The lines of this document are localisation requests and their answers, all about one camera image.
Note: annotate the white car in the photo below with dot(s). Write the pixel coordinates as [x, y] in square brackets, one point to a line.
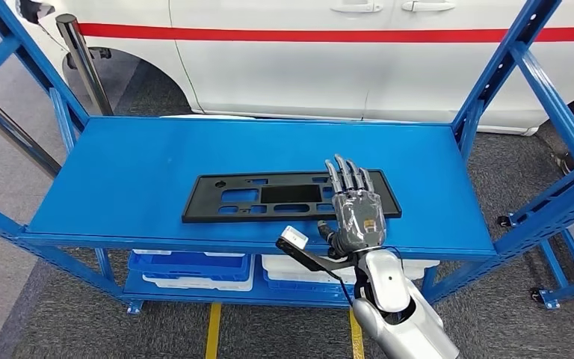
[292, 74]

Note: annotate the wide blue plastic bin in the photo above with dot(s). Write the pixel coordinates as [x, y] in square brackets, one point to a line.
[297, 292]

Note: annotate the blue metal shelf rack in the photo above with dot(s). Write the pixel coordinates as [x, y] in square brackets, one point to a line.
[143, 173]
[550, 299]

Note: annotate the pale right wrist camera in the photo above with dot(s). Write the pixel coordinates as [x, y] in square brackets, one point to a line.
[295, 237]

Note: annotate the black plastic frame part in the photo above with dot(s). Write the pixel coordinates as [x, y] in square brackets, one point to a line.
[200, 203]

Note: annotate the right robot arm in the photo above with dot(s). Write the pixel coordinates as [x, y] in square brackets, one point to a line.
[386, 282]

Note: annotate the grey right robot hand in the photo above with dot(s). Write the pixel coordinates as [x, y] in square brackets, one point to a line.
[359, 223]

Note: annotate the black camera bracket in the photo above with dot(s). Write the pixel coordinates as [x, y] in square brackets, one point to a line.
[312, 260]

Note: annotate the wide white plastic bin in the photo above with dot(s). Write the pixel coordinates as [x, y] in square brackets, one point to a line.
[269, 265]

